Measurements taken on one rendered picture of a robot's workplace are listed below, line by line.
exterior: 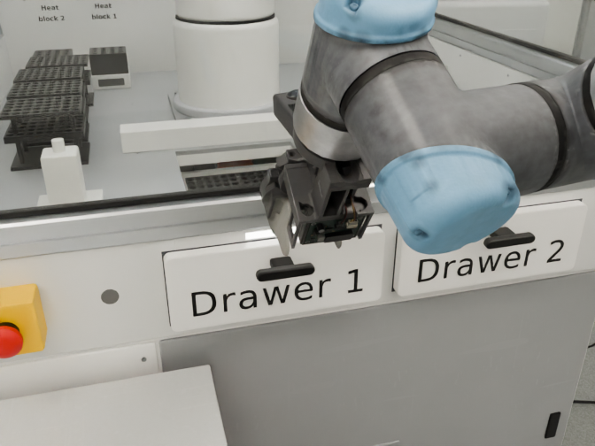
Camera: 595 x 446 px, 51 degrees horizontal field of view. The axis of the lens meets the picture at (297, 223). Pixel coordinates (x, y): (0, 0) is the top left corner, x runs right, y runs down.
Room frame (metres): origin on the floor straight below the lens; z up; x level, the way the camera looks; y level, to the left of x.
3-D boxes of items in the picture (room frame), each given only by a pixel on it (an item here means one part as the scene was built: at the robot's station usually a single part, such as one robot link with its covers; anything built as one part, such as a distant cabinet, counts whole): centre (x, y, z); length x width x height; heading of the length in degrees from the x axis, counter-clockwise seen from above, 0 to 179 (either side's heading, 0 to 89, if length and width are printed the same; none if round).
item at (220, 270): (0.70, 0.02, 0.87); 0.29 x 0.02 x 0.11; 105
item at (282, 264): (0.67, 0.02, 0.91); 0.07 x 0.04 x 0.01; 105
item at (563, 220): (0.78, -0.28, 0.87); 0.29 x 0.02 x 0.11; 105
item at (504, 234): (0.75, -0.29, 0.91); 0.07 x 0.04 x 0.01; 105
